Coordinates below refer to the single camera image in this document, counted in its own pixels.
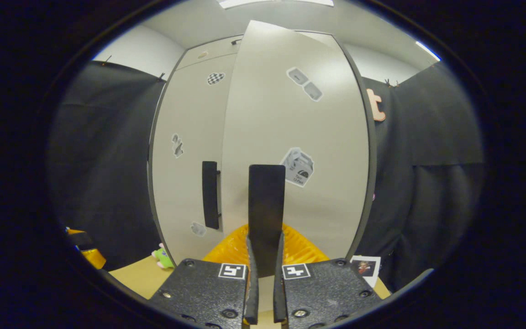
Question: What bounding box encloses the beige cabinet drawer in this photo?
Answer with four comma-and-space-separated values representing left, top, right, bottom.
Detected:
175, 36, 245, 71

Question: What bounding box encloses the small ceiling light panel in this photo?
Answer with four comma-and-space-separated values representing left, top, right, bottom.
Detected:
416, 41, 441, 61

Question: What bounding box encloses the small photo card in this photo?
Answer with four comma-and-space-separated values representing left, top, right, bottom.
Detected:
350, 255, 381, 288

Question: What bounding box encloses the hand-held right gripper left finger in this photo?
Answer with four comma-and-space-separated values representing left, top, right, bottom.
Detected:
147, 224, 260, 329

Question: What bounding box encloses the beige cabinet door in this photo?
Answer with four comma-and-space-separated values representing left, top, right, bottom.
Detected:
221, 21, 371, 275
151, 54, 238, 265

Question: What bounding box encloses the black backdrop cloth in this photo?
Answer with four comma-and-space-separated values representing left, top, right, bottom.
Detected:
48, 61, 168, 270
352, 62, 485, 293

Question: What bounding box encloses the beige double-door shoe cabinet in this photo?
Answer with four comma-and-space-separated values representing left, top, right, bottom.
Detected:
147, 30, 378, 270

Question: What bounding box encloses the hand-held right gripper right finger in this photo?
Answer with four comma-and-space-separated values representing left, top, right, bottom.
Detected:
273, 223, 382, 329

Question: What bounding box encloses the green plush toy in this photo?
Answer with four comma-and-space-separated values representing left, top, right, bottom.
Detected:
151, 244, 175, 269

